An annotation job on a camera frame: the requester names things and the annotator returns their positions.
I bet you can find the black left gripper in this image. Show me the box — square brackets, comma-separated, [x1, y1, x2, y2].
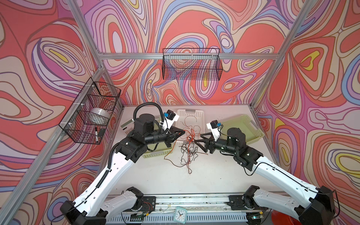
[143, 127, 185, 149]

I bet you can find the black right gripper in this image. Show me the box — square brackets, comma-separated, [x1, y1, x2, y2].
[194, 132, 238, 155]

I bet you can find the red cable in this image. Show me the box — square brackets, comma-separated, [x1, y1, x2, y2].
[182, 127, 197, 174]

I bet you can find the black cable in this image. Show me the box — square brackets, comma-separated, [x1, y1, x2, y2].
[179, 140, 204, 167]

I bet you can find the thin brown-red cable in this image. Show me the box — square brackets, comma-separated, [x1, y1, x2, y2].
[163, 140, 186, 169]

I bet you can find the orange cable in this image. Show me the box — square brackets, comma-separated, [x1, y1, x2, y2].
[179, 116, 203, 141]

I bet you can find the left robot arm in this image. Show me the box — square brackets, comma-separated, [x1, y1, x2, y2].
[60, 102, 185, 225]

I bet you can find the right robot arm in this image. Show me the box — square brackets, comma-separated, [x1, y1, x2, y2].
[195, 127, 340, 225]

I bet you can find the small green perforated basket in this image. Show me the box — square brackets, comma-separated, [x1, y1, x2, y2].
[140, 120, 176, 158]

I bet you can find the white perforated basket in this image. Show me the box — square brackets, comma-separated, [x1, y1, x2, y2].
[175, 109, 205, 141]

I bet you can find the large green perforated basket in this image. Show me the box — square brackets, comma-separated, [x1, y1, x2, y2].
[218, 114, 264, 144]

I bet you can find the white desk calculator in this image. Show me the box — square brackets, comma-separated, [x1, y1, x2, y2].
[121, 119, 134, 135]

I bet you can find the small green alarm clock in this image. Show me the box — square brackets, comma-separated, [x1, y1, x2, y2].
[173, 207, 187, 224]

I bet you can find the red bucket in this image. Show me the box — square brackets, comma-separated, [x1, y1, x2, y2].
[271, 211, 301, 225]

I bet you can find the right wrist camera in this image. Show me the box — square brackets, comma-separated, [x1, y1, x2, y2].
[206, 120, 221, 141]

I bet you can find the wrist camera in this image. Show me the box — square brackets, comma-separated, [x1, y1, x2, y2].
[206, 120, 221, 141]
[162, 110, 180, 131]

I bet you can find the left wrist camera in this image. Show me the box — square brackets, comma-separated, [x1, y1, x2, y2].
[162, 110, 180, 131]

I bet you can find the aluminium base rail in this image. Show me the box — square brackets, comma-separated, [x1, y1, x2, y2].
[103, 192, 285, 225]

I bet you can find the black wire basket back wall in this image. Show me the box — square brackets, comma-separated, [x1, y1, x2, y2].
[162, 47, 223, 81]

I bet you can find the black wire basket wall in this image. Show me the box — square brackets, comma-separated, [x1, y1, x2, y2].
[59, 78, 121, 144]
[162, 47, 223, 81]

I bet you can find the black wire basket left wall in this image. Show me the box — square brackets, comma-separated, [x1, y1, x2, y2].
[59, 78, 121, 144]

